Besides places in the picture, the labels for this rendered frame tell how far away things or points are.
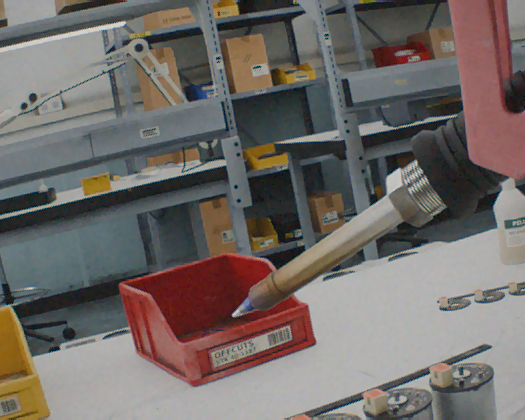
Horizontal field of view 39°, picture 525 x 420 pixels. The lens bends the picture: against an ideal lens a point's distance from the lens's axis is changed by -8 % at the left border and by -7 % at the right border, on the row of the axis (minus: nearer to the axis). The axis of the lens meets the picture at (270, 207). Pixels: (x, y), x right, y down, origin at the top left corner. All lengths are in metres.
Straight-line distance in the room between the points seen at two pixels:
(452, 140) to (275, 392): 0.31
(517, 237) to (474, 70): 0.50
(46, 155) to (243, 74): 2.14
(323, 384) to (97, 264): 4.23
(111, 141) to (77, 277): 2.25
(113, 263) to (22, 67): 1.31
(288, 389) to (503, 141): 0.32
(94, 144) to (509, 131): 2.35
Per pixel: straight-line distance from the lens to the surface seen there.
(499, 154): 0.18
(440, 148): 0.19
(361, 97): 2.78
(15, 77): 4.65
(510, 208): 0.66
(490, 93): 0.18
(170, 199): 2.62
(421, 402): 0.27
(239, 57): 4.44
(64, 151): 2.50
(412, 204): 0.20
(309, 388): 0.48
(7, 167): 2.49
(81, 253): 4.66
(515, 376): 0.44
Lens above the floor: 0.92
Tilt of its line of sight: 7 degrees down
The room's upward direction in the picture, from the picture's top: 11 degrees counter-clockwise
